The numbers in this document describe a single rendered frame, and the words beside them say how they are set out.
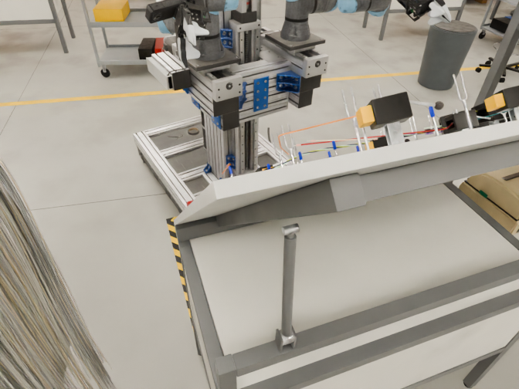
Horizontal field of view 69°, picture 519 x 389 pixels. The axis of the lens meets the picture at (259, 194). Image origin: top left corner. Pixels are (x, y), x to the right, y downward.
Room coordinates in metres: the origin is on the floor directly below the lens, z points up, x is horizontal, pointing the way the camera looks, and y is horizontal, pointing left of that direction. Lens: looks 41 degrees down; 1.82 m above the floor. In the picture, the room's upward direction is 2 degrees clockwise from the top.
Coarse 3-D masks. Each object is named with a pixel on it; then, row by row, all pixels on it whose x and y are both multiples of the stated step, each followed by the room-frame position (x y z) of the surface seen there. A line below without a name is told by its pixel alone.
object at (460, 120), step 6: (456, 114) 0.97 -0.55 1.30; (462, 114) 0.97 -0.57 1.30; (474, 114) 0.97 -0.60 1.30; (450, 120) 1.00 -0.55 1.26; (456, 120) 0.96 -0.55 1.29; (462, 120) 0.96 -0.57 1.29; (474, 120) 0.96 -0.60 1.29; (492, 120) 0.98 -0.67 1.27; (450, 126) 0.99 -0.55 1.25; (456, 126) 0.95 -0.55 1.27; (462, 126) 0.95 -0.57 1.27; (468, 126) 0.95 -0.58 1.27; (474, 126) 0.95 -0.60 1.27; (450, 132) 0.96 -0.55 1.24
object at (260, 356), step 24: (504, 264) 0.68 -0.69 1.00; (432, 288) 0.60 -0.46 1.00; (456, 288) 0.60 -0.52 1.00; (480, 288) 0.61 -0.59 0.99; (360, 312) 0.52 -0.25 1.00; (384, 312) 0.52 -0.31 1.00; (408, 312) 0.53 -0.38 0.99; (312, 336) 0.45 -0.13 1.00; (336, 336) 0.46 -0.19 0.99; (216, 360) 0.39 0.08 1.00; (240, 360) 0.39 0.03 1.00; (264, 360) 0.39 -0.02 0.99
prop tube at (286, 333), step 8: (288, 240) 0.45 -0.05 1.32; (296, 240) 0.46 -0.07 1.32; (288, 248) 0.45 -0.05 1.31; (288, 256) 0.45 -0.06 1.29; (288, 264) 0.44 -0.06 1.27; (288, 272) 0.44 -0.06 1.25; (288, 280) 0.44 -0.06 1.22; (288, 288) 0.44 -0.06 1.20; (288, 296) 0.43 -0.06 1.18; (288, 304) 0.43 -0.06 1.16; (288, 312) 0.43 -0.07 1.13; (288, 320) 0.43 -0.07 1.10; (288, 328) 0.42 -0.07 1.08; (288, 336) 0.42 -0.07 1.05
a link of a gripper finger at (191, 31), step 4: (184, 20) 1.04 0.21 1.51; (184, 24) 1.04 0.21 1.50; (196, 24) 1.05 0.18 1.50; (184, 28) 1.03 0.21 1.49; (188, 28) 1.00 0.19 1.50; (192, 28) 1.00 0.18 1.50; (196, 28) 1.03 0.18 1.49; (200, 28) 1.03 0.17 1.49; (188, 32) 0.99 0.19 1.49; (192, 32) 0.99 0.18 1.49; (196, 32) 1.00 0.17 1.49; (200, 32) 1.01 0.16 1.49; (204, 32) 1.02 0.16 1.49; (208, 32) 1.02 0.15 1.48; (188, 36) 0.99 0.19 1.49; (192, 36) 0.98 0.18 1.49; (188, 40) 0.98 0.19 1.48; (192, 40) 0.98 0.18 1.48; (192, 44) 0.97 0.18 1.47
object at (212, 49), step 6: (210, 36) 1.67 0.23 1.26; (216, 36) 1.69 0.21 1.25; (198, 42) 1.67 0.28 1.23; (204, 42) 1.66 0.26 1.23; (210, 42) 1.67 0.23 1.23; (216, 42) 1.68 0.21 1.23; (198, 48) 1.66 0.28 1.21; (204, 48) 1.66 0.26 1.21; (210, 48) 1.66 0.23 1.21; (216, 48) 1.68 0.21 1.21; (222, 48) 1.73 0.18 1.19; (204, 54) 1.65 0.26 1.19; (210, 54) 1.65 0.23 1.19; (216, 54) 1.67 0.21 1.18; (222, 54) 1.70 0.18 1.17; (204, 60) 1.65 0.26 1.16; (210, 60) 1.65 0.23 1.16
